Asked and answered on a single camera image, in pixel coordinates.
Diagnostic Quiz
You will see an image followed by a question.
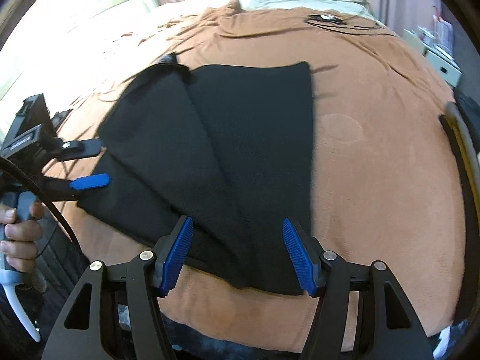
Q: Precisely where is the black cable with device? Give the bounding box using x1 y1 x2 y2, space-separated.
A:
305 12 396 38

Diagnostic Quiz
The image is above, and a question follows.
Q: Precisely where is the brown fleece blanket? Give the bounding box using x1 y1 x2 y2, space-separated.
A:
60 8 465 335

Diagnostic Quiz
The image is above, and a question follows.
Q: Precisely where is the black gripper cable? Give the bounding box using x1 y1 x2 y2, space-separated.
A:
0 155 90 267

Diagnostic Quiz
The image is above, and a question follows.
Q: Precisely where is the white bed sheet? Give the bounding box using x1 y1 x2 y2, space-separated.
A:
74 0 380 68

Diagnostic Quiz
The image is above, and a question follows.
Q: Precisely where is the white bedside cabinet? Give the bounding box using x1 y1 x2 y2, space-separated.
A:
403 29 462 88

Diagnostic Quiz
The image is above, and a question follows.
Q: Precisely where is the black t-shirt patterned trim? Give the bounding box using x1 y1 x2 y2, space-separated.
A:
78 62 314 295

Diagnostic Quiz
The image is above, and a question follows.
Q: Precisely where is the person's left hand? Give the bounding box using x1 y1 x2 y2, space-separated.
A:
1 202 44 273

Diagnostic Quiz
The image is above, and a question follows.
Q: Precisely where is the white wire rack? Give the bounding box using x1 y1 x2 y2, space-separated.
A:
416 6 454 58

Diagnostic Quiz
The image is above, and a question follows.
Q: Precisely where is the folded black cloth near headboard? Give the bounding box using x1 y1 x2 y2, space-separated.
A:
51 109 72 134

